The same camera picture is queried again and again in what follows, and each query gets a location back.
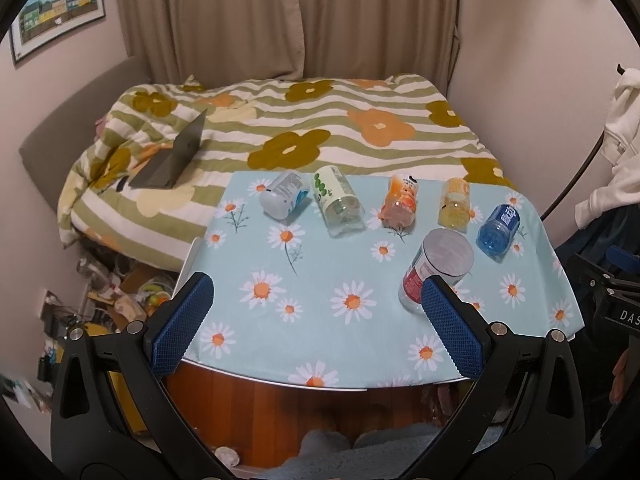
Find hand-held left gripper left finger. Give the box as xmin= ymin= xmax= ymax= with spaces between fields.
xmin=50 ymin=272 xmax=216 ymax=428

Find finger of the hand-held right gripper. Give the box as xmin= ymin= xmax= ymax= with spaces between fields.
xmin=570 ymin=246 xmax=632 ymax=291

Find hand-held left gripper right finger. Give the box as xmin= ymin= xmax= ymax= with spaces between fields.
xmin=421 ymin=276 xmax=587 ymax=428

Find red label clear bottle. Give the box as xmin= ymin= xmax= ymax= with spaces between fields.
xmin=398 ymin=228 xmax=475 ymax=313

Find white table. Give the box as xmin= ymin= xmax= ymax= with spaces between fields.
xmin=171 ymin=237 xmax=204 ymax=302

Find pile of household clutter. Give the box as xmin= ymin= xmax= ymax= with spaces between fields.
xmin=37 ymin=255 xmax=177 ymax=346

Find blue plastic bottle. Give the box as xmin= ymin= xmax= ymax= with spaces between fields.
xmin=476 ymin=204 xmax=522 ymax=263

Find white hanging garment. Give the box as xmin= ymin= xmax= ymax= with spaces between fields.
xmin=574 ymin=67 xmax=640 ymax=231

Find yellow plastic bottle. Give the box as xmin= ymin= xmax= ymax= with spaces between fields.
xmin=438 ymin=177 xmax=472 ymax=231

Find orange plastic bottle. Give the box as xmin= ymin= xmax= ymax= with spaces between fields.
xmin=379 ymin=174 xmax=420 ymax=230

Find light blue daisy tablecloth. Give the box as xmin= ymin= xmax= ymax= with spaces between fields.
xmin=182 ymin=170 xmax=586 ymax=391

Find person's fuzzy blue pants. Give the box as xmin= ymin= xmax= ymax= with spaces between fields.
xmin=260 ymin=422 xmax=506 ymax=480

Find white bottle blue label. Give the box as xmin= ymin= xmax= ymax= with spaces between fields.
xmin=258 ymin=171 xmax=311 ymax=220

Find grey laptop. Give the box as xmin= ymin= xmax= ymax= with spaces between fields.
xmin=129 ymin=108 xmax=208 ymax=190

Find clear bottle green label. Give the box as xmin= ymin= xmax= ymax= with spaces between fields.
xmin=312 ymin=165 xmax=367 ymax=239

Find grey bed headboard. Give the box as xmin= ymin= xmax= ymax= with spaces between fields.
xmin=19 ymin=55 xmax=153 ymax=216

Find striped floral blanket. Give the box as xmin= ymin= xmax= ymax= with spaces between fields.
xmin=57 ymin=74 xmax=516 ymax=272

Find beige curtain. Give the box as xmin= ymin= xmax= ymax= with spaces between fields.
xmin=294 ymin=0 xmax=463 ymax=96
xmin=112 ymin=0 xmax=307 ymax=86

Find black curved cable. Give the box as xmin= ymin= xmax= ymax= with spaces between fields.
xmin=542 ymin=127 xmax=608 ymax=221

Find framed wall picture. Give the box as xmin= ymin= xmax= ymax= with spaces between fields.
xmin=9 ymin=0 xmax=107 ymax=65

